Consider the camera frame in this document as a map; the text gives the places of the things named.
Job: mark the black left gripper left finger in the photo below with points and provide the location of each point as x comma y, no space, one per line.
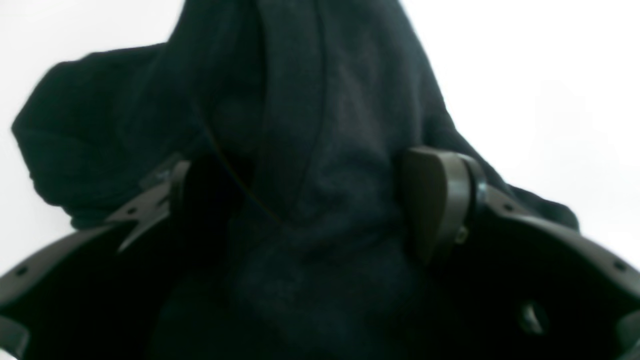
96,294

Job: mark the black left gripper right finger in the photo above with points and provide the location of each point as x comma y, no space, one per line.
523,287

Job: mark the black T-shirt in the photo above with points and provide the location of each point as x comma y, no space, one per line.
311,102

